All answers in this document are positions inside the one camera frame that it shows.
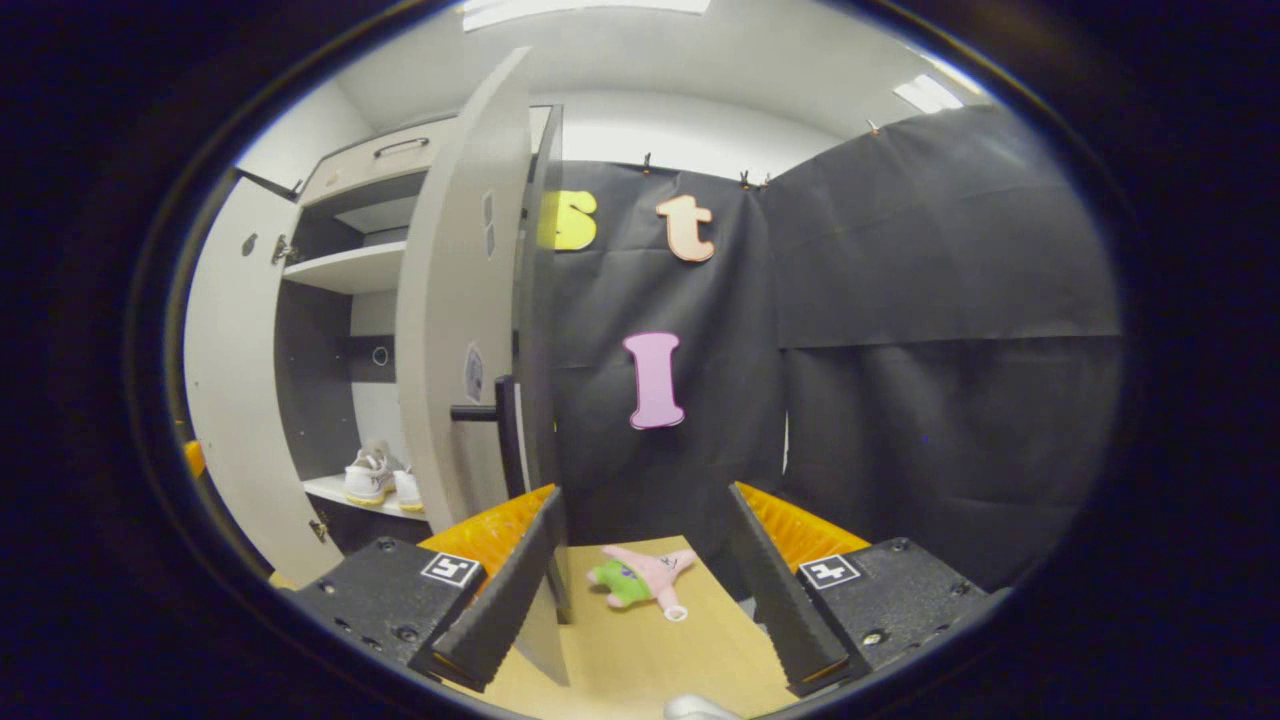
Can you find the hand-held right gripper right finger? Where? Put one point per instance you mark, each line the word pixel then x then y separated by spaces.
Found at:
pixel 775 590

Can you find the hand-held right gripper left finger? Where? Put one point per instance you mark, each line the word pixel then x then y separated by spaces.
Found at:
pixel 505 600

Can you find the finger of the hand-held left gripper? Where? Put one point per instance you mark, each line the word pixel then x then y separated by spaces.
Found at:
pixel 195 458

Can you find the grey shoe cabinet door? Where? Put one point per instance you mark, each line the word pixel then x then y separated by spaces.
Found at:
pixel 450 280
pixel 235 380

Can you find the white shoe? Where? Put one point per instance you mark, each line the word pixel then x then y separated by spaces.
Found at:
pixel 408 490
pixel 368 480

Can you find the grey shoe cabinet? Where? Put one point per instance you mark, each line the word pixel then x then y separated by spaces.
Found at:
pixel 320 380

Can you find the white cabinet shelf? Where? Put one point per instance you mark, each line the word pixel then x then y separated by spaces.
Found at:
pixel 350 268
pixel 330 492

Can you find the grey cabinet drawer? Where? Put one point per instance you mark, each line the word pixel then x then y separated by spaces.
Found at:
pixel 360 170

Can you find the pink star plush toy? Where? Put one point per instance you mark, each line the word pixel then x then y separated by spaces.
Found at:
pixel 650 575

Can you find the black backdrop cloth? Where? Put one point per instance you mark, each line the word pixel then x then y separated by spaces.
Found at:
pixel 900 400

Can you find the large ceiling light panel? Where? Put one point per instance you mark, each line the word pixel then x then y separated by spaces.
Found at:
pixel 580 10

